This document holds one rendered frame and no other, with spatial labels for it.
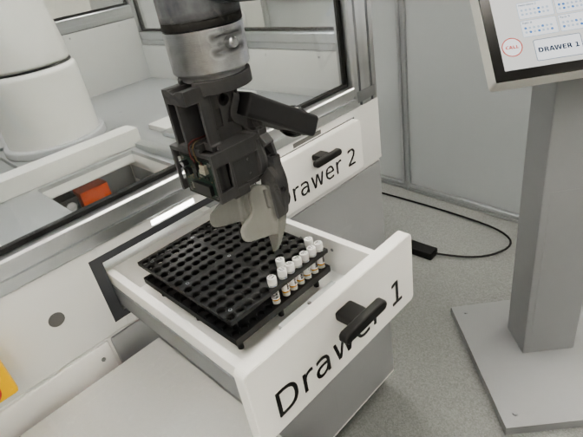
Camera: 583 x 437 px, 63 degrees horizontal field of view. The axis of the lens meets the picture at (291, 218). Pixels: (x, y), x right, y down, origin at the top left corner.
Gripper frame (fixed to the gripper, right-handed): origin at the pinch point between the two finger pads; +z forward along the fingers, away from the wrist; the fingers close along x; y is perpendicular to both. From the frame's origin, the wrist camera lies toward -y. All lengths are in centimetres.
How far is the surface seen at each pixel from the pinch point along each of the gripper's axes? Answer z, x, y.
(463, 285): 98, -28, -110
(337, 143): 7.4, -21.4, -38.3
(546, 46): -3, 4, -76
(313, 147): 5.5, -21.4, -31.2
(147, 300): 8.1, -12.7, 12.3
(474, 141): 63, -53, -166
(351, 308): 6.3, 11.9, -0.5
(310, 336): 6.6, 10.7, 5.3
